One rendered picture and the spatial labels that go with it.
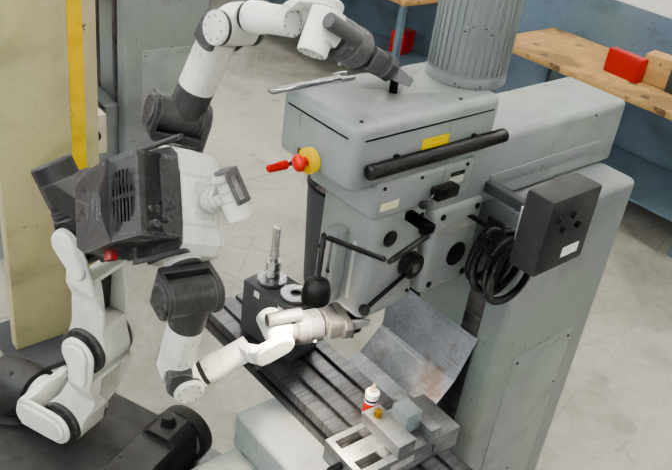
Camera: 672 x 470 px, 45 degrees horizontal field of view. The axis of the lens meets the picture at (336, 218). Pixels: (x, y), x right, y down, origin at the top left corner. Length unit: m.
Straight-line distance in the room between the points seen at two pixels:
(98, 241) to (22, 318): 1.99
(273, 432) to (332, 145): 0.96
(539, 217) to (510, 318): 0.50
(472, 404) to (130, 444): 1.08
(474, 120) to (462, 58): 0.15
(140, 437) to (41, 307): 1.31
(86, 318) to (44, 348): 1.65
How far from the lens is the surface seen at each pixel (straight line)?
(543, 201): 1.95
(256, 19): 1.82
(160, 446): 2.74
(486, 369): 2.50
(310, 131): 1.82
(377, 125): 1.74
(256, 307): 2.50
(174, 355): 2.03
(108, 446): 2.78
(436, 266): 2.17
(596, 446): 3.99
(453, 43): 1.99
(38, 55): 3.38
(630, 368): 4.52
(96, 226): 1.97
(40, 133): 3.51
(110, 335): 2.39
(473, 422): 2.63
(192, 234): 1.93
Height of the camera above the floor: 2.57
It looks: 30 degrees down
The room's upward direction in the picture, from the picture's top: 8 degrees clockwise
